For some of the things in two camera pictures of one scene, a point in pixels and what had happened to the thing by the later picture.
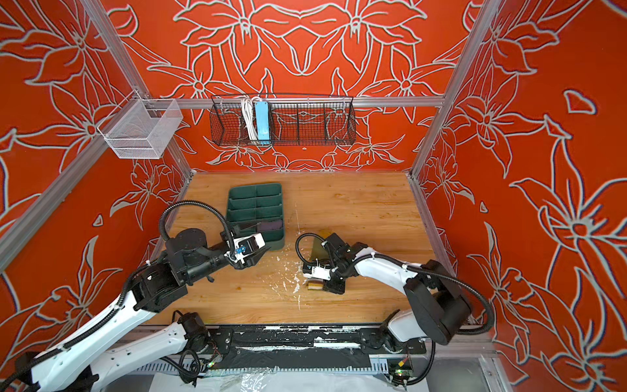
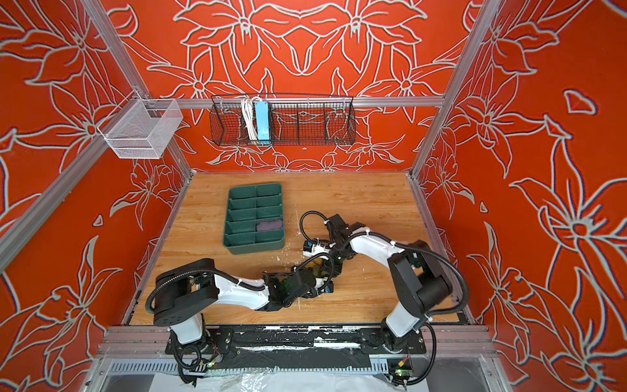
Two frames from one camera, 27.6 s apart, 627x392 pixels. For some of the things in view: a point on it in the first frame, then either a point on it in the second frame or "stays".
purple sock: [269, 224] stays
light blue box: [262, 122] stays
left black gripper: [246, 264] → [299, 269]
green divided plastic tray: [257, 208] stays
